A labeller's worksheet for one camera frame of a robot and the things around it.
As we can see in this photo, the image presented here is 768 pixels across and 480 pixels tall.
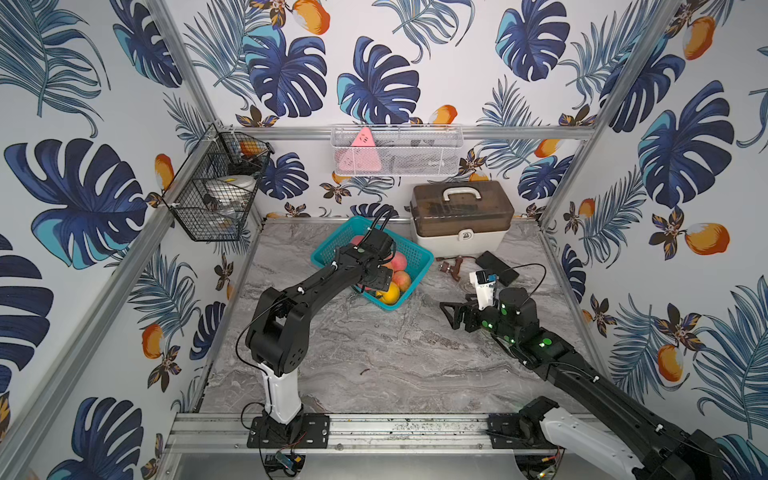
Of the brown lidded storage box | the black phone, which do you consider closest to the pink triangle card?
the brown lidded storage box

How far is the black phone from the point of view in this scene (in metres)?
1.05

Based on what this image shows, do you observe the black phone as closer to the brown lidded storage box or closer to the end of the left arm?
the brown lidded storage box

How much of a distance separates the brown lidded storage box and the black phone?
7cm

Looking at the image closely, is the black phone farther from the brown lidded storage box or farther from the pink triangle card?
the pink triangle card

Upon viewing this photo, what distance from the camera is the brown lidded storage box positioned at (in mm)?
995
